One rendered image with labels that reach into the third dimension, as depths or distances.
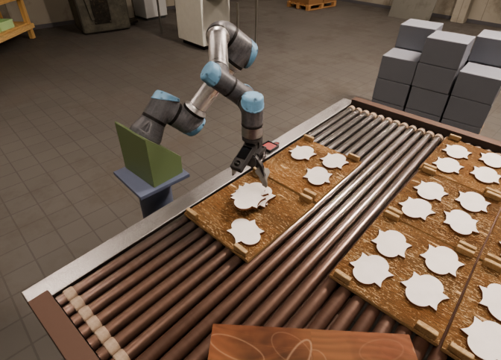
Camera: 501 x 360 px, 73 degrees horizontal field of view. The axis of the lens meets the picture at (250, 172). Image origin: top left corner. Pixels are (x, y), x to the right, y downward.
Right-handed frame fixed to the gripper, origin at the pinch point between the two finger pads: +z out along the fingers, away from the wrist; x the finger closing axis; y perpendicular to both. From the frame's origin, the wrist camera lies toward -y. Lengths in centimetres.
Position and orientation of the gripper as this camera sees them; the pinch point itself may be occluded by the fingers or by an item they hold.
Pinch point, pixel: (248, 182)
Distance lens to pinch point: 131.7
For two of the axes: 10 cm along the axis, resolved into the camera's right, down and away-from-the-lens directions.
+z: -0.2, 8.1, 5.9
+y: 4.9, -5.1, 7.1
